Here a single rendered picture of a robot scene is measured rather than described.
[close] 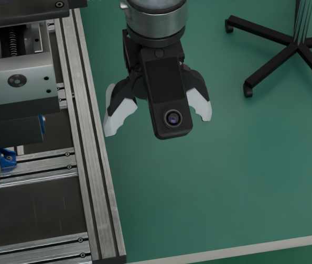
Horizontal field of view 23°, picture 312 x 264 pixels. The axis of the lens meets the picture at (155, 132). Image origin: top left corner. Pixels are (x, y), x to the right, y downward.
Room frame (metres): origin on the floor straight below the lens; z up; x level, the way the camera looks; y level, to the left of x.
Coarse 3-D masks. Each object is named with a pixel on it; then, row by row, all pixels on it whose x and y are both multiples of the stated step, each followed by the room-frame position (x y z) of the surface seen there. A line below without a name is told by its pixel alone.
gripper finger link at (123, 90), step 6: (126, 78) 0.63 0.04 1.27; (120, 84) 0.63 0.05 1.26; (126, 84) 0.62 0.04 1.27; (132, 84) 0.62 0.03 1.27; (114, 90) 0.63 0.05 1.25; (120, 90) 0.62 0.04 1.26; (126, 90) 0.62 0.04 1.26; (114, 96) 0.62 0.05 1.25; (120, 96) 0.62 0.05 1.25; (126, 96) 0.62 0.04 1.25; (132, 96) 0.62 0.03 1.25; (114, 102) 0.62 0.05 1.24; (120, 102) 0.62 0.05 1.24; (108, 108) 0.63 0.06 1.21; (114, 108) 0.62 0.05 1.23; (108, 114) 0.62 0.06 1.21
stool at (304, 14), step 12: (300, 0) 1.84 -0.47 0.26; (300, 12) 1.82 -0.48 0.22; (228, 24) 1.94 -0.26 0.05; (240, 24) 1.92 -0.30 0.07; (252, 24) 1.92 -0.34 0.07; (300, 24) 1.82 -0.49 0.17; (264, 36) 1.88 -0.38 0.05; (276, 36) 1.86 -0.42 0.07; (288, 36) 1.86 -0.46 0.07; (300, 36) 1.81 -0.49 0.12; (288, 48) 1.81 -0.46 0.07; (300, 48) 1.81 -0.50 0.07; (276, 60) 1.75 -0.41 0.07; (264, 72) 1.69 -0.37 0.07; (252, 84) 1.64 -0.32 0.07
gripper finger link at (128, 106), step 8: (112, 88) 0.67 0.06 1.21; (120, 104) 0.62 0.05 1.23; (128, 104) 0.62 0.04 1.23; (136, 104) 0.63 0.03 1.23; (120, 112) 0.62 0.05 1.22; (128, 112) 0.62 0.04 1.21; (104, 120) 0.63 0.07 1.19; (112, 120) 0.62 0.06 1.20; (120, 120) 0.62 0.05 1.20; (104, 128) 0.62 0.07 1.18; (112, 128) 0.62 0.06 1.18
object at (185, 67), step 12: (132, 36) 0.63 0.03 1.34; (144, 36) 0.63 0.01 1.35; (168, 36) 0.63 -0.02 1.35; (180, 36) 0.64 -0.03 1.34; (132, 48) 0.67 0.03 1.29; (180, 48) 0.67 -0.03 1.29; (132, 60) 0.64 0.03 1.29; (180, 60) 0.64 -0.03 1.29; (132, 72) 0.63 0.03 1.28; (144, 96) 0.62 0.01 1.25
